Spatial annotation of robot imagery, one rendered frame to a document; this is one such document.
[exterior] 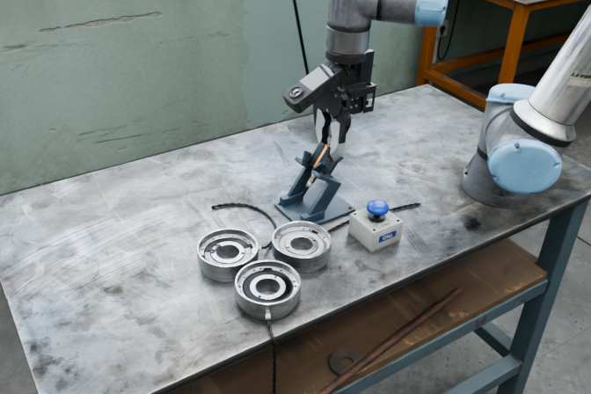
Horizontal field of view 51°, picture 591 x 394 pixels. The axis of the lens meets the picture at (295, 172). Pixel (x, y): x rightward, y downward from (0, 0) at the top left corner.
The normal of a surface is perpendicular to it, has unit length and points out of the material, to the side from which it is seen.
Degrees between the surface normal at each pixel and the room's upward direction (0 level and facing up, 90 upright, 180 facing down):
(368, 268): 0
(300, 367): 0
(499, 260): 0
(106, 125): 90
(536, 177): 97
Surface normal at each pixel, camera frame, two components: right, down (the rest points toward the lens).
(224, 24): 0.54, 0.46
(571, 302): 0.03, -0.85
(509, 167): -0.23, 0.61
